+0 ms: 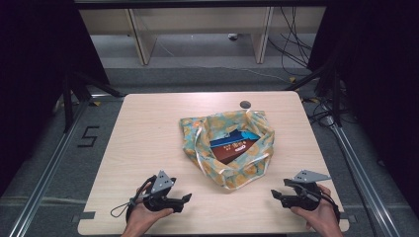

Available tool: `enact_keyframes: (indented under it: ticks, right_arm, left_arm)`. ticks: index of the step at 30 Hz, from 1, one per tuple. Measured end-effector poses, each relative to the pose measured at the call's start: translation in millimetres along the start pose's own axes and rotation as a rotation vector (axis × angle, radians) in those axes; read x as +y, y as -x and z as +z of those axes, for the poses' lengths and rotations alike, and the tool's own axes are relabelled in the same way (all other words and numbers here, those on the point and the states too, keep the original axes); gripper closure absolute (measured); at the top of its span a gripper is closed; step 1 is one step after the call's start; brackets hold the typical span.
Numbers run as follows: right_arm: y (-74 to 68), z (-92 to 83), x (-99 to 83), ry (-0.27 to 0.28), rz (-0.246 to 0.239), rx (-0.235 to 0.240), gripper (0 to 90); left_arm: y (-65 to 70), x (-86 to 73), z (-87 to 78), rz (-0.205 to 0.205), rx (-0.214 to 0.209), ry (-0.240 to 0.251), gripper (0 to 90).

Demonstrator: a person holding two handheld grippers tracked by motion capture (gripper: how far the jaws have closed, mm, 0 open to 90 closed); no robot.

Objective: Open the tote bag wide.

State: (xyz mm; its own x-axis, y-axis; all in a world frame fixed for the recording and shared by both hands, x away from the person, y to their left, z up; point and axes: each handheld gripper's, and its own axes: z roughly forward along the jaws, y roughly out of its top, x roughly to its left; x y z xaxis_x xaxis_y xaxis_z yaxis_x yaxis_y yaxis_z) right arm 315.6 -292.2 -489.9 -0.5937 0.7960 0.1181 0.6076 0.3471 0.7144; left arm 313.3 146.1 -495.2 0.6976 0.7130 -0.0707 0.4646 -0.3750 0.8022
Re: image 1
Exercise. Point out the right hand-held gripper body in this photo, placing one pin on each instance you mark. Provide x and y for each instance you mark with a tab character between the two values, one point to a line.
304	194

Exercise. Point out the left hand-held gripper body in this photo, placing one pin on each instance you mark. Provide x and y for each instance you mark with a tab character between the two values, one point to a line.
158	194

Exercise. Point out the teal bag with orange print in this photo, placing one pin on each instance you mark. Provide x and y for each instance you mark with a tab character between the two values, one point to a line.
230	174

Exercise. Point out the person's right hand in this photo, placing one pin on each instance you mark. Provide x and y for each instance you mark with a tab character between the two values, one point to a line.
321	217

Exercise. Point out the person's left hand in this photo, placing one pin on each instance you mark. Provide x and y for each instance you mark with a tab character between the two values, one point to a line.
141	220

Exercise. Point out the black tape strip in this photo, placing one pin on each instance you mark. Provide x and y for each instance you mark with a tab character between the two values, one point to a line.
86	216
351	219

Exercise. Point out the brown box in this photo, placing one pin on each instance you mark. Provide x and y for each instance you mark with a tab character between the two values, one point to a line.
230	153

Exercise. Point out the blue box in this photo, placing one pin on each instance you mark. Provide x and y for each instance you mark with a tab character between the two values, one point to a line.
230	139

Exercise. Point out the round dark table grommet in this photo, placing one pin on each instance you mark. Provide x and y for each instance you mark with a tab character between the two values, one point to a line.
245	104

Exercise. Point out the black metal stand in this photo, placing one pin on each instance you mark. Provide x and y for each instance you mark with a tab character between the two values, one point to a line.
336	95
68	105

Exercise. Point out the yellow tape piece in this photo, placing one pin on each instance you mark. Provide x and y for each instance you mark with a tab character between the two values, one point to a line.
292	79
97	103

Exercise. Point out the black curtain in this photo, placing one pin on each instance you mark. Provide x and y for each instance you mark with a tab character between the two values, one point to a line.
378	82
39	65

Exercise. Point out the small round grey object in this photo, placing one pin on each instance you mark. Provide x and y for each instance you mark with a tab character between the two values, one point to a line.
233	36

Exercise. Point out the aluminium floor rail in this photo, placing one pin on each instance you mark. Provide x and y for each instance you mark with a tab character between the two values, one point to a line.
49	168
362	171

